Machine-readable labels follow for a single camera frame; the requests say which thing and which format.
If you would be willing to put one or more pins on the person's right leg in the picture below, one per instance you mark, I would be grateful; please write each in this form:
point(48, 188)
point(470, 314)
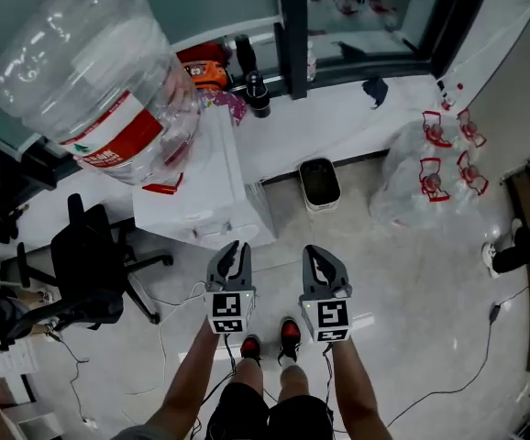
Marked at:
point(292, 381)

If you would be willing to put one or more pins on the large clear water bottle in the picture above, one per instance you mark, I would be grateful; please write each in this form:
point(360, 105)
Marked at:
point(86, 62)

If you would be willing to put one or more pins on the dark cloth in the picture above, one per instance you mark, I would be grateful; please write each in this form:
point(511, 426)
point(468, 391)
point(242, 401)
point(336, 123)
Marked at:
point(375, 91)

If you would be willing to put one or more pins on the orange bag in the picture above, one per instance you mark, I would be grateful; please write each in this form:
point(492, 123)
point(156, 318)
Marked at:
point(205, 69)

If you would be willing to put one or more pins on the person's red black shoe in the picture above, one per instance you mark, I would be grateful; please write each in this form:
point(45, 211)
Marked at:
point(290, 333)
point(250, 346)

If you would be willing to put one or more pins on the white trash bin black liner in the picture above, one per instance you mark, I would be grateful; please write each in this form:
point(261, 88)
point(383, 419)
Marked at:
point(320, 183)

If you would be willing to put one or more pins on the pink patterned bag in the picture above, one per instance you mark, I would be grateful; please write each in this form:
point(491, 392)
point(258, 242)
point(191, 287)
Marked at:
point(228, 103)

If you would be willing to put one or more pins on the person's right red black shoe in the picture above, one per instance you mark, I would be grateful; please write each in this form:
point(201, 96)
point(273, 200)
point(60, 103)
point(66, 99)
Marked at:
point(290, 333)

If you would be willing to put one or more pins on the white lockers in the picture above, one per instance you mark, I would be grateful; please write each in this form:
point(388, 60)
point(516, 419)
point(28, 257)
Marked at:
point(499, 25)

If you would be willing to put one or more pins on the small red capped bottle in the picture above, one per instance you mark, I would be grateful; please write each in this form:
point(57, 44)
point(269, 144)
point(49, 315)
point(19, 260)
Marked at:
point(450, 96)

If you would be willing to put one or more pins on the person's right forearm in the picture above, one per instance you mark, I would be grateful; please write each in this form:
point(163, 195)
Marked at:
point(352, 383)

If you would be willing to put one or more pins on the black mesh office chair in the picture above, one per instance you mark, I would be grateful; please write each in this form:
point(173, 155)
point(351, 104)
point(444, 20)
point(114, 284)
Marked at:
point(86, 255)

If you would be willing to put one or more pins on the clear bag of empty bottles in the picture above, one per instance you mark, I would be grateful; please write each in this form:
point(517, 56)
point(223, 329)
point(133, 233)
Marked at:
point(407, 177)

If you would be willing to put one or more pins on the dark window frame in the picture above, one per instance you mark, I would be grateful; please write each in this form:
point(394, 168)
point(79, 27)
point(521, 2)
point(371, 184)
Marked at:
point(294, 39)

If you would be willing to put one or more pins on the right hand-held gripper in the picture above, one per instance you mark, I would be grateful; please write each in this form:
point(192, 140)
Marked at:
point(331, 314)

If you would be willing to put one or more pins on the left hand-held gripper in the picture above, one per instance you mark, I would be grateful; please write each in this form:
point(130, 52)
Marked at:
point(226, 307)

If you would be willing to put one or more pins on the person's black shorts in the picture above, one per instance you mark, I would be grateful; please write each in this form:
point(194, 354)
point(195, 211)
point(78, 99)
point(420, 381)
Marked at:
point(246, 410)

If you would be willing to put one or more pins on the person's leg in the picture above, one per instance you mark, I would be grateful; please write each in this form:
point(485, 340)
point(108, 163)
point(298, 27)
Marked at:
point(249, 374)
point(292, 381)

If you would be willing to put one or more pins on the person's left forearm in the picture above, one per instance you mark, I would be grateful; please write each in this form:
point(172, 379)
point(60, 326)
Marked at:
point(187, 383)

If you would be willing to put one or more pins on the person's grey shirt sleeve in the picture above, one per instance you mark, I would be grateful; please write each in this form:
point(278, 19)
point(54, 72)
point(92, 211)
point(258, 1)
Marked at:
point(136, 433)

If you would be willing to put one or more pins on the person's left leg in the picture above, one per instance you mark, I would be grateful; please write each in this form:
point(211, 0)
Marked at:
point(249, 374)

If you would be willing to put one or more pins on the person's left red black shoe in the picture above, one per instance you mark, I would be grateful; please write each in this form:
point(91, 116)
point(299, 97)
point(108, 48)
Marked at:
point(250, 346)

